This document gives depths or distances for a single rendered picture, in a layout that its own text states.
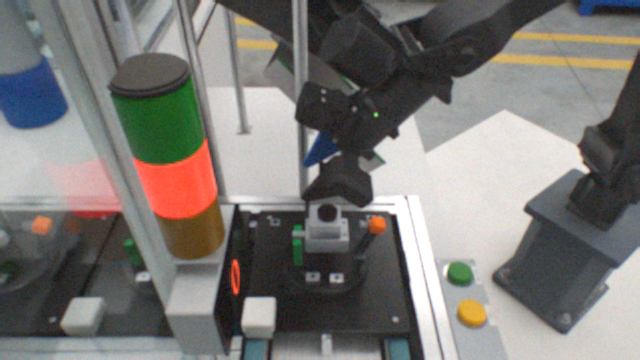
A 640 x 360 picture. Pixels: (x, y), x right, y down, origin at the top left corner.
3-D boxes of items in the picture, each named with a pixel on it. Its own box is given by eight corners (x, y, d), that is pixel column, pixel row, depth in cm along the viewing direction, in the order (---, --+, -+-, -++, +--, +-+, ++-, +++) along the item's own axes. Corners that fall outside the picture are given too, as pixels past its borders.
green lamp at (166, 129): (211, 122, 32) (199, 60, 28) (197, 166, 28) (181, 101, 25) (143, 122, 32) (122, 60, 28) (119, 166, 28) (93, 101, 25)
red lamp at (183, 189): (221, 173, 35) (211, 123, 32) (210, 218, 31) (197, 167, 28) (159, 173, 35) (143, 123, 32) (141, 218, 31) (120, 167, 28)
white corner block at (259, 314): (277, 311, 66) (275, 296, 63) (275, 339, 63) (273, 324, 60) (246, 311, 66) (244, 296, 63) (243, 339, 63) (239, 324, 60)
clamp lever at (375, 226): (363, 248, 69) (385, 218, 64) (364, 258, 68) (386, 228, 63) (343, 243, 68) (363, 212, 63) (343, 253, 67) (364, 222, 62)
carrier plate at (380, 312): (388, 217, 80) (389, 209, 79) (409, 339, 63) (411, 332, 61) (260, 217, 80) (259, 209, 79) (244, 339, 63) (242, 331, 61)
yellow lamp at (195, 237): (229, 215, 38) (221, 174, 35) (220, 261, 35) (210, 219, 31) (173, 215, 38) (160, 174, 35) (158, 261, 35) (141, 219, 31)
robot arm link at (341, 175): (395, 80, 58) (361, 52, 55) (418, 170, 44) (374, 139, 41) (353, 120, 62) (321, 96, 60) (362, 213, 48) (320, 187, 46)
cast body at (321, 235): (346, 230, 68) (348, 199, 63) (347, 253, 65) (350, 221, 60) (293, 230, 68) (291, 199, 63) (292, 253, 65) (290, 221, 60)
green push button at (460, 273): (466, 268, 72) (469, 260, 70) (473, 288, 69) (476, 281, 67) (442, 267, 72) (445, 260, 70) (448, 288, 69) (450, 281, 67)
